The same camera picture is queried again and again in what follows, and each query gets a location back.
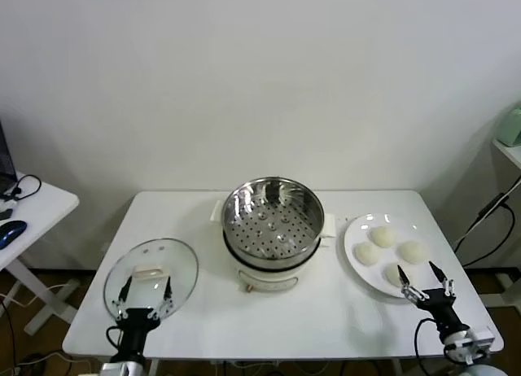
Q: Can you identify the white side table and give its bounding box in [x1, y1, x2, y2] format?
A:
[0, 170, 81, 336]

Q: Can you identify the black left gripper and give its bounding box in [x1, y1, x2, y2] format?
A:
[112, 274, 174, 355]

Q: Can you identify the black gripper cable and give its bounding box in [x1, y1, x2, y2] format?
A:
[106, 326, 123, 355]
[414, 317, 440, 376]

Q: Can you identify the large white round plate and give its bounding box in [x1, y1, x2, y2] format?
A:
[343, 212, 444, 299]

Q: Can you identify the round glass pot lid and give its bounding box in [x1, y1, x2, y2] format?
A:
[103, 237, 200, 326]

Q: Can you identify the black power plug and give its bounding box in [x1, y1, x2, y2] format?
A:
[478, 193, 506, 219]

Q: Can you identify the cream electric cooking pot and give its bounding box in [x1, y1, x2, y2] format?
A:
[209, 199, 339, 294]

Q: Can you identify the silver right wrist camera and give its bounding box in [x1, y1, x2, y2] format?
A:
[467, 330, 497, 361]

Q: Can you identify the dark laptop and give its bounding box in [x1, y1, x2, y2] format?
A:
[0, 121, 20, 194]

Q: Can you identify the mint green appliance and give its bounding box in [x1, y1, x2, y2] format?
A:
[497, 103, 521, 147]

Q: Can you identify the white shelf board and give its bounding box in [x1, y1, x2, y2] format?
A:
[490, 138, 521, 169]

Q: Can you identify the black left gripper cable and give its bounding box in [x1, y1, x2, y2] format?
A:
[106, 326, 123, 355]

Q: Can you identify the white steamed baozi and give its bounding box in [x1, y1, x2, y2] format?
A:
[396, 240, 427, 265]
[384, 261, 412, 288]
[368, 225, 398, 249]
[354, 242, 382, 267]

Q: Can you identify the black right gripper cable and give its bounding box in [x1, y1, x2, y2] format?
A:
[414, 317, 440, 376]

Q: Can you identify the black looped desk cable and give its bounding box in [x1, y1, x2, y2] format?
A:
[0, 173, 42, 202]

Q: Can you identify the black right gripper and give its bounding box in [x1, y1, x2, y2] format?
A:
[396, 260, 467, 339]

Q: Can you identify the white floor cable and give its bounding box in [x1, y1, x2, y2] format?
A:
[0, 284, 70, 308]

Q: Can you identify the black wall cable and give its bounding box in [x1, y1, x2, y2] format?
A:
[452, 196, 516, 268]

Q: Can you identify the blue computer mouse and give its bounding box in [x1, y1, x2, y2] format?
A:
[0, 220, 28, 249]

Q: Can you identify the perforated steel steamer basket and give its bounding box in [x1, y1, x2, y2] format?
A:
[221, 175, 326, 271]

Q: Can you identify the white furniture foot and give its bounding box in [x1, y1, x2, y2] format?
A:
[479, 269, 521, 308]

